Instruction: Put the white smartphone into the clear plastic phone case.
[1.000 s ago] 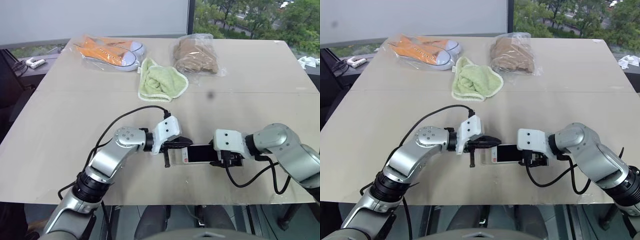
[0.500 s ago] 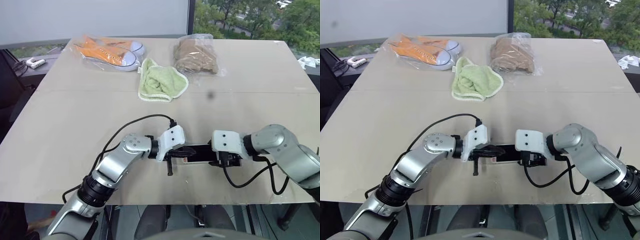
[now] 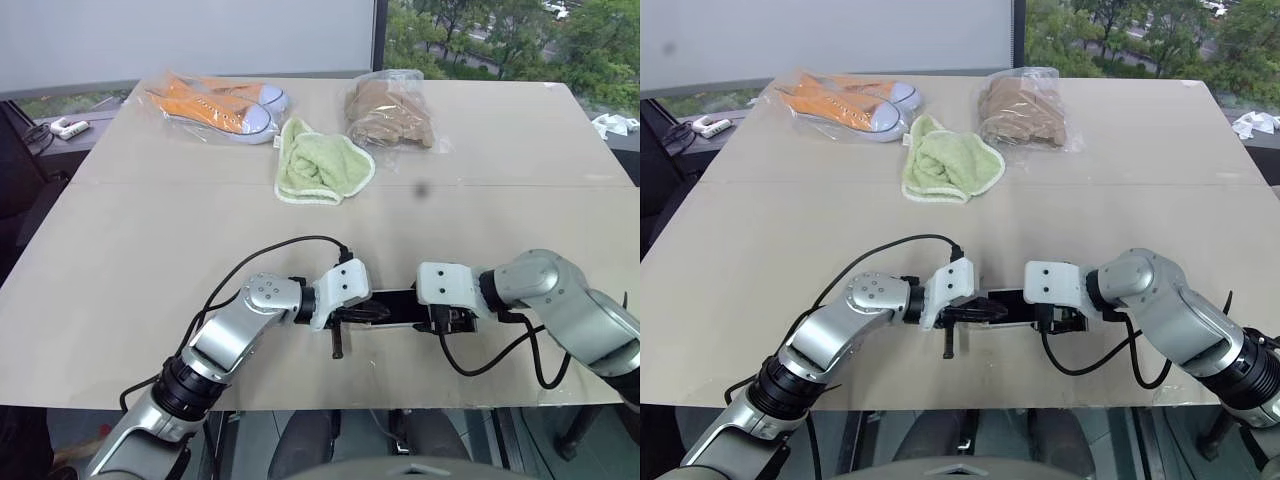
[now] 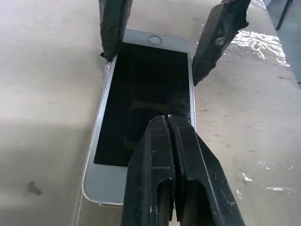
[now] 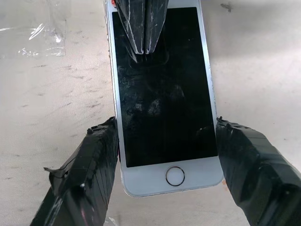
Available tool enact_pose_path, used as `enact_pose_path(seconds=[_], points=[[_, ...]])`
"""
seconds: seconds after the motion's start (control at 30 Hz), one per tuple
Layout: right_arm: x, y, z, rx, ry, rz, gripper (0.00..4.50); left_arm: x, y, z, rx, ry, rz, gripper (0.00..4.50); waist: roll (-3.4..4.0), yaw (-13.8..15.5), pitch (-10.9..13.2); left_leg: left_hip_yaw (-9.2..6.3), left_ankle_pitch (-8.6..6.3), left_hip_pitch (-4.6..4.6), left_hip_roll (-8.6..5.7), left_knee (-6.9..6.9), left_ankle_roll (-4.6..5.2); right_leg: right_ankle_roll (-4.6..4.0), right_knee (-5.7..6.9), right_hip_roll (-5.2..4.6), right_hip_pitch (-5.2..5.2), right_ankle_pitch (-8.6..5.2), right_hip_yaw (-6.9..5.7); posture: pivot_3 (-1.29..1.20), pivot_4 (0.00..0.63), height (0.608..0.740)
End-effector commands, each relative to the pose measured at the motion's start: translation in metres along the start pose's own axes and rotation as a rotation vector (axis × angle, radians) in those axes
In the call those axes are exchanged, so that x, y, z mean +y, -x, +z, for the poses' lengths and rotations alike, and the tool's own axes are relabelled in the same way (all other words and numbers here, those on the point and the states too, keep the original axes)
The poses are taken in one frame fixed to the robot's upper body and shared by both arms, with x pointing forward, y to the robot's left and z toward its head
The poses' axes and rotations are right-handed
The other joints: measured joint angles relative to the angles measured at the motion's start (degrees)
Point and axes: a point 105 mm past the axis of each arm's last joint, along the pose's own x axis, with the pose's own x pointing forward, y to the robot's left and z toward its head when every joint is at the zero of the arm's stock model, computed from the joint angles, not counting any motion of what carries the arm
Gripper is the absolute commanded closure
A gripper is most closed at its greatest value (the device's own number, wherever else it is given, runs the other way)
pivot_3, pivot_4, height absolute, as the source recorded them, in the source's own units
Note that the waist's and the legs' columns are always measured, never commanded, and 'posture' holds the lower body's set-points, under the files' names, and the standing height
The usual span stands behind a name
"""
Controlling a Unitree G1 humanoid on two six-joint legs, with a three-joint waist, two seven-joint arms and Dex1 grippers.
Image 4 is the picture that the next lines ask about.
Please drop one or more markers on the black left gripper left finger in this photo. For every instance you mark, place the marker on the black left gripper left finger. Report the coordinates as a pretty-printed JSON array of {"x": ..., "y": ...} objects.
[{"x": 150, "y": 169}]

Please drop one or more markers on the finger of the taped black right gripper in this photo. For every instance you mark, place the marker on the finger of the taped black right gripper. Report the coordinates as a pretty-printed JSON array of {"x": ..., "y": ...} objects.
[
  {"x": 218, "y": 40},
  {"x": 112, "y": 26}
]

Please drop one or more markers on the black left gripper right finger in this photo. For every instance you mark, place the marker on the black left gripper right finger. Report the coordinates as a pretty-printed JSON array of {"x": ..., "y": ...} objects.
[{"x": 200, "y": 169}]

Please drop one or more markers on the white smartphone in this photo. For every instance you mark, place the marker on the white smartphone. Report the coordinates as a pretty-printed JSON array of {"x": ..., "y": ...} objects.
[{"x": 145, "y": 94}]

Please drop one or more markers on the clear plastic phone case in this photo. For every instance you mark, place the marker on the clear plastic phone case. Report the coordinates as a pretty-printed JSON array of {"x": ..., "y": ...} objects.
[{"x": 258, "y": 49}]

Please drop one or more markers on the dark metal furniture leg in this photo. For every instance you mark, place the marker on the dark metal furniture leg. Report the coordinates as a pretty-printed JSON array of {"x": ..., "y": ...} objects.
[{"x": 283, "y": 13}]

